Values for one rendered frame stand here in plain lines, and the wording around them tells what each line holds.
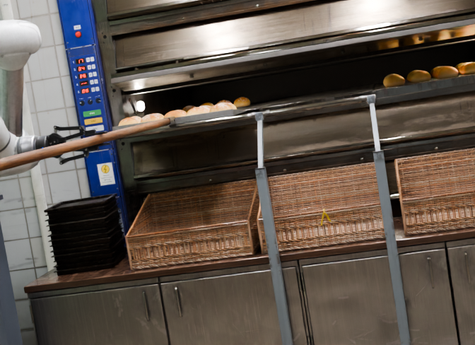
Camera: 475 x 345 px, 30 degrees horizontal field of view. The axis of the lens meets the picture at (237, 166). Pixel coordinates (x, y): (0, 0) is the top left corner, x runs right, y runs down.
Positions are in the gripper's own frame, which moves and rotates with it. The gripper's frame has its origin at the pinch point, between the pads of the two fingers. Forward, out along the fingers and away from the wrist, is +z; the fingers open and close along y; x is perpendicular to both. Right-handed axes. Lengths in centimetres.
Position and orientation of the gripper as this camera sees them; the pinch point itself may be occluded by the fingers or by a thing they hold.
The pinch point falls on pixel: (97, 139)
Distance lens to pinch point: 293.2
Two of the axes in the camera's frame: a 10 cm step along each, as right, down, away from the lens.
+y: 1.5, 9.8, 0.9
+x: -1.6, 1.1, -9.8
